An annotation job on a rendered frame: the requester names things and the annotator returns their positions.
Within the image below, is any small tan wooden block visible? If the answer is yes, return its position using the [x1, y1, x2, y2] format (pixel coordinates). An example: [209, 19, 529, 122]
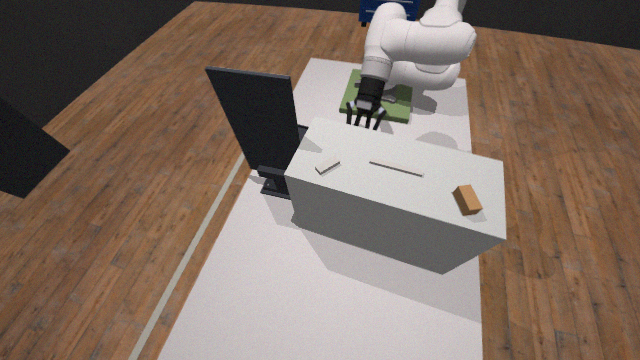
[453, 184, 483, 216]

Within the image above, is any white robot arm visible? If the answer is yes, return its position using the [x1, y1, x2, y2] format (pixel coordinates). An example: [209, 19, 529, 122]
[360, 0, 477, 104]

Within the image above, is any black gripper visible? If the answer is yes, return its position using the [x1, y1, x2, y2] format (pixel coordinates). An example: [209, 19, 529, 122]
[346, 77, 387, 131]

